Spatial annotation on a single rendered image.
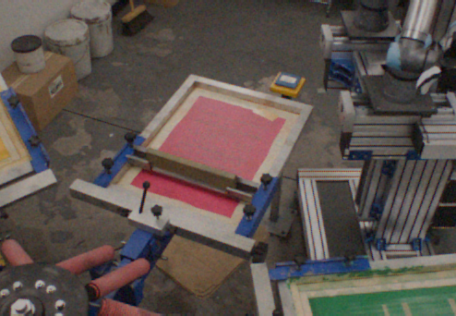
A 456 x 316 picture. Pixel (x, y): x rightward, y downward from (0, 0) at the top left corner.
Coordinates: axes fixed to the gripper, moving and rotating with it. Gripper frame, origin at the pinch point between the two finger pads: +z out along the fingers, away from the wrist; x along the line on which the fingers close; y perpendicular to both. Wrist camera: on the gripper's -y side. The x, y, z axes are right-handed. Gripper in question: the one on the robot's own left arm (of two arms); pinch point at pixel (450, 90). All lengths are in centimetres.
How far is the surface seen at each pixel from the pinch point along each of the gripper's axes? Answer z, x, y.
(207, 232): 15, 65, 55
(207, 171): -9, 76, 52
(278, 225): -83, 81, 157
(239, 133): -45, 79, 62
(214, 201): -6, 73, 63
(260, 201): -8, 56, 61
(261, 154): -36, 66, 64
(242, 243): 14, 53, 57
